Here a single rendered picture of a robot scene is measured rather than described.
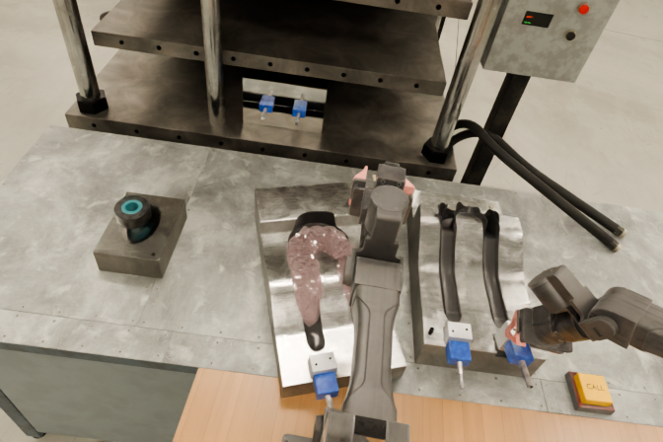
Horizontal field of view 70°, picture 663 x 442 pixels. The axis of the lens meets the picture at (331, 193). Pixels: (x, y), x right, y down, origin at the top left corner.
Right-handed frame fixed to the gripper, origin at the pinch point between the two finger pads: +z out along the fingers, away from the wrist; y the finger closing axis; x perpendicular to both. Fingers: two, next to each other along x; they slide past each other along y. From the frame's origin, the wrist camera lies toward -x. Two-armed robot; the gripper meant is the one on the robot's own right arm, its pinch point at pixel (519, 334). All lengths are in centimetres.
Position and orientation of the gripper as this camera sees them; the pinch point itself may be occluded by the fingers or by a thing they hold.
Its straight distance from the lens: 108.2
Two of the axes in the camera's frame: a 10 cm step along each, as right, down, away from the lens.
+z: -2.3, 3.8, 8.9
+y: -9.6, -2.5, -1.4
